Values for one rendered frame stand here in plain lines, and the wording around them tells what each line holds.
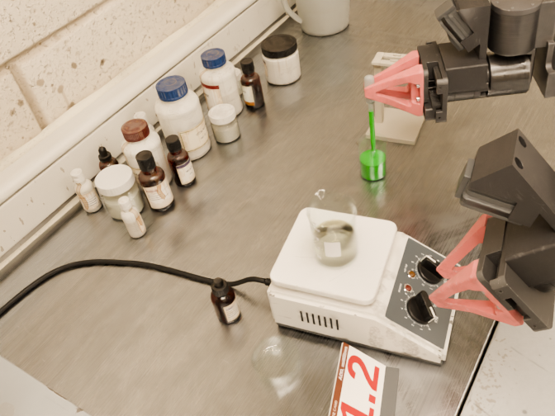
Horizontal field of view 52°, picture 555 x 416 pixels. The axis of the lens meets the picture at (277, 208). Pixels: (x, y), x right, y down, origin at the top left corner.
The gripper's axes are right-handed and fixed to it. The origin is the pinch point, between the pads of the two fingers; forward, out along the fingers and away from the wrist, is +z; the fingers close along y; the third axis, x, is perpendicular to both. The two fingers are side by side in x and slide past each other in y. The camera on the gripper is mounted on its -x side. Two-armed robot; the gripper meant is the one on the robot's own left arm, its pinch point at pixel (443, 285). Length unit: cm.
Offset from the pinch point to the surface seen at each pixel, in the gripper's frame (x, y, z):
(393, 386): 7.3, 4.8, 11.0
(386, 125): -1.0, -39.7, 20.0
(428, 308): 4.2, -1.9, 5.7
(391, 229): -1.6, -9.7, 8.5
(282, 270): -8.1, -0.7, 16.1
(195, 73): -28, -43, 45
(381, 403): 6.9, 7.0, 11.6
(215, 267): -9.8, -5.1, 31.6
